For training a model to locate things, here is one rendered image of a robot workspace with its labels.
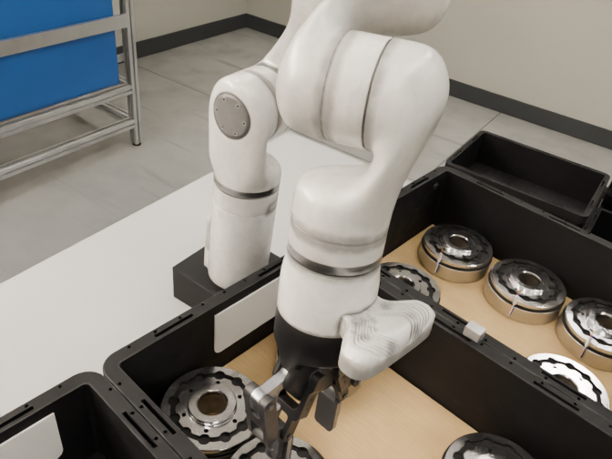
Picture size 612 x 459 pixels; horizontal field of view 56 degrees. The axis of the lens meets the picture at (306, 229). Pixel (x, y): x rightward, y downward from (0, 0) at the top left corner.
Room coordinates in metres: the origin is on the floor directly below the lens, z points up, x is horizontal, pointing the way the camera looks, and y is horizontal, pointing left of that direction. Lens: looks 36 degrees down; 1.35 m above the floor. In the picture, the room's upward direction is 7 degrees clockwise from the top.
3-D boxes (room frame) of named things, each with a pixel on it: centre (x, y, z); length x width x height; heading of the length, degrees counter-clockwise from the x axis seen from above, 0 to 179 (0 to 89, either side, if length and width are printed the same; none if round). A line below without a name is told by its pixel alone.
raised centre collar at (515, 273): (0.62, -0.31, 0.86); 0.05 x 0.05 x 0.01
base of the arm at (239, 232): (0.69, 0.09, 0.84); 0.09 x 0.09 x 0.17; 53
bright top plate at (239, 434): (0.36, 0.07, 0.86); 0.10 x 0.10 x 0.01
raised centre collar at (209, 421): (0.36, 0.07, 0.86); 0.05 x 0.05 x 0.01
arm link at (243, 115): (0.68, 0.09, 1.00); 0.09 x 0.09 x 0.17; 59
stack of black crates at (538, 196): (1.49, -0.61, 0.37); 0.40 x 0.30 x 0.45; 59
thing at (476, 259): (0.69, -0.22, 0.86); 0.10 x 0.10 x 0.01
